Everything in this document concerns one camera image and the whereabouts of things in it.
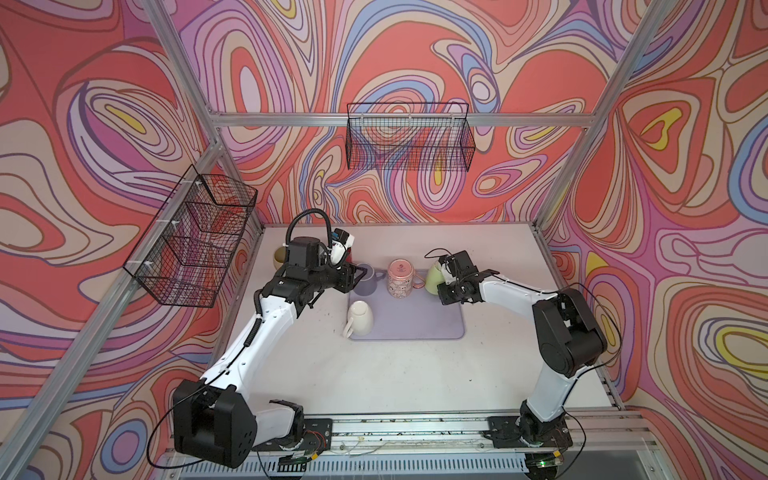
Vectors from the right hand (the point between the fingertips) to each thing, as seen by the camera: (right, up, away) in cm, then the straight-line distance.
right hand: (447, 297), depth 97 cm
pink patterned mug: (-15, +7, -5) cm, 18 cm away
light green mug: (-5, +7, -3) cm, 9 cm away
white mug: (-27, -4, -12) cm, 30 cm away
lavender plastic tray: (-9, -5, -3) cm, 11 cm away
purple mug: (-26, +4, -2) cm, 27 cm away
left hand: (-26, +11, -19) cm, 34 cm away
